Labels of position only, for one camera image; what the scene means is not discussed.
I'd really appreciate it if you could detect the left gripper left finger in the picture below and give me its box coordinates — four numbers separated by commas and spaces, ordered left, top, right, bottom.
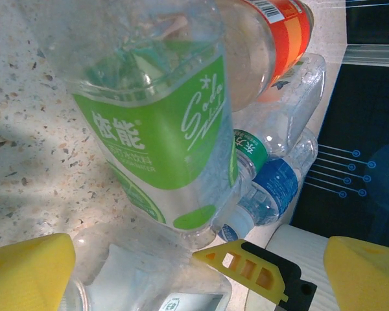
0, 232, 77, 311

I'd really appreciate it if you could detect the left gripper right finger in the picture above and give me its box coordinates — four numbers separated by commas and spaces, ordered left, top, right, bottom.
323, 235, 389, 311

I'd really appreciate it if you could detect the clear bottle blue label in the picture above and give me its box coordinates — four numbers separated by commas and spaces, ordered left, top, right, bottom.
213, 128, 319, 244

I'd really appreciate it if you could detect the square bottle white label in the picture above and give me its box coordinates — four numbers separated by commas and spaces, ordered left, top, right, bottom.
64, 223, 233, 311

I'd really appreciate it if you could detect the clear bottle green neck label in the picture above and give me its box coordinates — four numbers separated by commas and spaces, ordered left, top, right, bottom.
230, 53, 327, 195

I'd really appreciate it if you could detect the clear bottle green soda label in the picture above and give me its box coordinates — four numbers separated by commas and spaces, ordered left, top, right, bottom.
21, 0, 247, 250

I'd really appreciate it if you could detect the gold cap bottle orange label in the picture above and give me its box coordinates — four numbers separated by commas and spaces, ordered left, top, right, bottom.
213, 0, 315, 113

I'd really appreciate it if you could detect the aluminium frame post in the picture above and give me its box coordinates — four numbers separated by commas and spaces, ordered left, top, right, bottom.
345, 43, 389, 67

